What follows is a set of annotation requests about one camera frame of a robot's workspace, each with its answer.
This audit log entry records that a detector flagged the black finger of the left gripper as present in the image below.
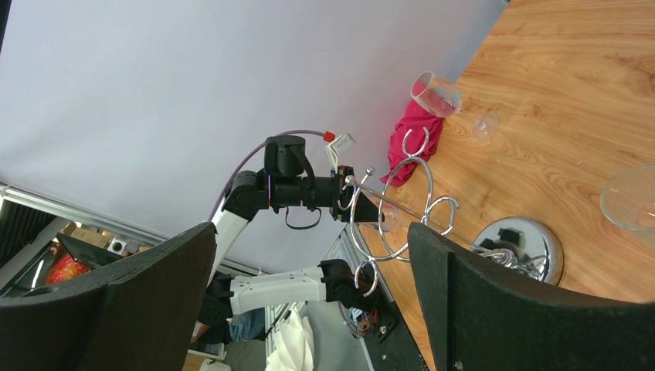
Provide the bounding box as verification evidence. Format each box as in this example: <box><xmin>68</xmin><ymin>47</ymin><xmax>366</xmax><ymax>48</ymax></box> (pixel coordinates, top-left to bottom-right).
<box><xmin>353</xmin><ymin>192</ymin><xmax>379</xmax><ymax>223</ymax></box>

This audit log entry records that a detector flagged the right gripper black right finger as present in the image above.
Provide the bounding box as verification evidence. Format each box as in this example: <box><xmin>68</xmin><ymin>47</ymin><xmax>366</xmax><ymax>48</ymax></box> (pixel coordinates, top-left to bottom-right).
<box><xmin>407</xmin><ymin>223</ymin><xmax>654</xmax><ymax>370</ymax></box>

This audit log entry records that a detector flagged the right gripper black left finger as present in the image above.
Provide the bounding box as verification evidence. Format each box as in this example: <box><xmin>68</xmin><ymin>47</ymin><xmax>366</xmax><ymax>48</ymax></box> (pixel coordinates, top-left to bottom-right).
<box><xmin>1</xmin><ymin>222</ymin><xmax>216</xmax><ymax>370</ymax></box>

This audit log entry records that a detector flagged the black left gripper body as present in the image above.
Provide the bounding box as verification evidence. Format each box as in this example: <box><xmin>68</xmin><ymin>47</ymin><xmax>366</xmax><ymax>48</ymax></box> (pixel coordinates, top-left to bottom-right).
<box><xmin>330</xmin><ymin>166</ymin><xmax>355</xmax><ymax>222</ymax></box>

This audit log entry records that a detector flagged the clear wine glass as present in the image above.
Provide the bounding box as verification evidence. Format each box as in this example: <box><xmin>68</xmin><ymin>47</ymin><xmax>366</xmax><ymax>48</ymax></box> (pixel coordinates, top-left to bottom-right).
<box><xmin>409</xmin><ymin>71</ymin><xmax>500</xmax><ymax>142</ymax></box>
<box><xmin>600</xmin><ymin>164</ymin><xmax>654</xmax><ymax>244</ymax></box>
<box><xmin>377</xmin><ymin>202</ymin><xmax>404</xmax><ymax>233</ymax></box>

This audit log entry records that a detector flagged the chrome wine glass rack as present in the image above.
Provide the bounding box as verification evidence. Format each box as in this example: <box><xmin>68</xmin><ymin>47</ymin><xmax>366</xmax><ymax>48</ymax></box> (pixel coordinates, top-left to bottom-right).
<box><xmin>338</xmin><ymin>127</ymin><xmax>565</xmax><ymax>298</ymax></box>

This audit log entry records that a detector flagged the clear wine glass back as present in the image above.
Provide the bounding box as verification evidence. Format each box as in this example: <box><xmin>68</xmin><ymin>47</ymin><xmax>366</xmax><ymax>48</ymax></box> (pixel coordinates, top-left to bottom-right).
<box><xmin>409</xmin><ymin>71</ymin><xmax>500</xmax><ymax>142</ymax></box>

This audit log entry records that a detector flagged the clear wine glass front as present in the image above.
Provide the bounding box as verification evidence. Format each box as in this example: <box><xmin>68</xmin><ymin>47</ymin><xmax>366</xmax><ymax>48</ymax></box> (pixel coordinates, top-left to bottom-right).
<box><xmin>600</xmin><ymin>164</ymin><xmax>654</xmax><ymax>244</ymax></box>

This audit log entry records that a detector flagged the pink cloth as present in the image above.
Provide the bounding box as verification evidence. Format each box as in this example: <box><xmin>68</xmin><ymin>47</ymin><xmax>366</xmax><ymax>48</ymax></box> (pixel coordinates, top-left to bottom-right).
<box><xmin>380</xmin><ymin>100</ymin><xmax>444</xmax><ymax>187</ymax></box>

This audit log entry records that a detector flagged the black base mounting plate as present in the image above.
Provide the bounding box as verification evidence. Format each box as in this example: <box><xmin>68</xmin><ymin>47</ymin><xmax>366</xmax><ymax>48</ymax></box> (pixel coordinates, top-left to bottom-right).
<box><xmin>363</xmin><ymin>301</ymin><xmax>429</xmax><ymax>371</ymax></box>

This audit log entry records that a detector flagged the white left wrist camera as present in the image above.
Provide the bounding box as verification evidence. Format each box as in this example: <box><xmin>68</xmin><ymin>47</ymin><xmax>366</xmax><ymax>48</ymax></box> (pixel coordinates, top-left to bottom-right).
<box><xmin>323</xmin><ymin>131</ymin><xmax>355</xmax><ymax>171</ymax></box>

